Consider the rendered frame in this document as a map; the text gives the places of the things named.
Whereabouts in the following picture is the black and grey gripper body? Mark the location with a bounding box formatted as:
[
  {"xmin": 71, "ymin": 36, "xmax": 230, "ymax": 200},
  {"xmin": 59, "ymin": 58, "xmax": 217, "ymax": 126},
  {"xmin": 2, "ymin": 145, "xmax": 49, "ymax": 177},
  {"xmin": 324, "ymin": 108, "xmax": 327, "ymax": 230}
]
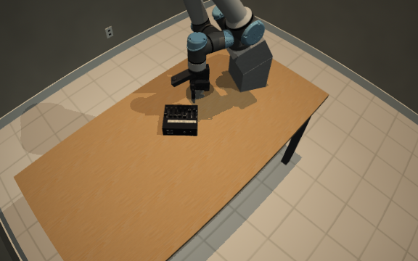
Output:
[{"xmin": 189, "ymin": 64, "xmax": 210, "ymax": 91}]

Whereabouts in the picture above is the black lighting desk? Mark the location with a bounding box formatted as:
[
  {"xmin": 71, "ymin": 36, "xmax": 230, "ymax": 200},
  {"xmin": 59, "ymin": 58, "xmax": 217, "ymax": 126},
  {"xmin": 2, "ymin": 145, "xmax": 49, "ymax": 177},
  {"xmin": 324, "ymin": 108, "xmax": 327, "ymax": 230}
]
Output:
[{"xmin": 162, "ymin": 104, "xmax": 198, "ymax": 136}]

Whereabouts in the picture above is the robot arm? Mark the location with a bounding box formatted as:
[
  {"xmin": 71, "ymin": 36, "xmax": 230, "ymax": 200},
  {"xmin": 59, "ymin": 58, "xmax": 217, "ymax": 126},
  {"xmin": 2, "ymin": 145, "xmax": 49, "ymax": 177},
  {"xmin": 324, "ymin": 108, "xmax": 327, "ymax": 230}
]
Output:
[{"xmin": 171, "ymin": 0, "xmax": 265, "ymax": 87}]

